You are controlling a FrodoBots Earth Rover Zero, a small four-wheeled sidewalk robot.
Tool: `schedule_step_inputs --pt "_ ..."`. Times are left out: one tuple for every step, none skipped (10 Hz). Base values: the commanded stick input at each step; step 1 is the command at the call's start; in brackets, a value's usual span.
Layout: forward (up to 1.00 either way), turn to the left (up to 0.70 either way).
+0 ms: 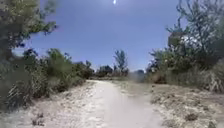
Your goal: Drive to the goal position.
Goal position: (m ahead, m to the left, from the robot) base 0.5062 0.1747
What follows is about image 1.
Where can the slender green tree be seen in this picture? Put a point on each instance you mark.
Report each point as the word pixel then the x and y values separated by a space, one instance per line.
pixel 120 60

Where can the pale dirt path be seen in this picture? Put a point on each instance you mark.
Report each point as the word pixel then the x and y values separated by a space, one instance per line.
pixel 113 106

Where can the dry grass verge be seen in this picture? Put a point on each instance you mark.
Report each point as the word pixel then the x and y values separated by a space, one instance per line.
pixel 186 103

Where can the row of trees and bushes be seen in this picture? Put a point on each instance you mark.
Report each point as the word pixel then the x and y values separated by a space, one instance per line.
pixel 196 50

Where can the row of green trees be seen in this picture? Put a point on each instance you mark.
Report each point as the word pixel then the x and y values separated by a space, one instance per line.
pixel 20 66

